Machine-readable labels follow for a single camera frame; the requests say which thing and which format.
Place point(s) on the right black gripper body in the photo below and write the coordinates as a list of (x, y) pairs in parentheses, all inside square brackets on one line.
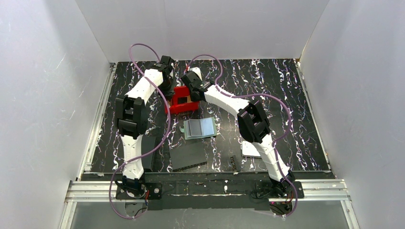
[(190, 85)]

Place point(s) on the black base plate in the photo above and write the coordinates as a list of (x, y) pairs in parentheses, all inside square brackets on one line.
[(146, 191), (265, 190)]

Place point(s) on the orange card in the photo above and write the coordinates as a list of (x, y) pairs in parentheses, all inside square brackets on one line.
[(180, 101)]

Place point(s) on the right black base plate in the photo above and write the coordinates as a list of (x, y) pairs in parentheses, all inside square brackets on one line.
[(265, 190)]

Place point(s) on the black flat plate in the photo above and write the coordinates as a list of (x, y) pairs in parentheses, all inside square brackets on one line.
[(187, 156)]

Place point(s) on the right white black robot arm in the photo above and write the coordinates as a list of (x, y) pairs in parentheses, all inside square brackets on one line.
[(253, 123)]

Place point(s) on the white flat box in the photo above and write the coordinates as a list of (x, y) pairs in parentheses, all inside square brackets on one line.
[(249, 150)]

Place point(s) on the red plastic bin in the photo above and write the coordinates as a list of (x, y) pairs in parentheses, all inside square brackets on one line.
[(181, 91)]

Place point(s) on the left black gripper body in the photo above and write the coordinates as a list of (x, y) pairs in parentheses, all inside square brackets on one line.
[(170, 89)]

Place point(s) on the black rectangular block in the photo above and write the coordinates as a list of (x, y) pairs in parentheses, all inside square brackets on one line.
[(147, 144)]

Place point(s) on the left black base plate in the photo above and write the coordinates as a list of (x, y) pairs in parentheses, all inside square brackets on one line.
[(146, 191)]

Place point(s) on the small black comb strip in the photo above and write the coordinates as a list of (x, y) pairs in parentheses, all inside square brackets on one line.
[(234, 164)]

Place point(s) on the black credit card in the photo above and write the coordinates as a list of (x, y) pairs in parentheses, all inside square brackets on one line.
[(195, 127)]

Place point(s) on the mint green card holder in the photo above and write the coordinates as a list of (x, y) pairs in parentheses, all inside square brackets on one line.
[(208, 125)]

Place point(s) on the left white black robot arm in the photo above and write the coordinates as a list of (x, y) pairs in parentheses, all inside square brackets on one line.
[(132, 119)]

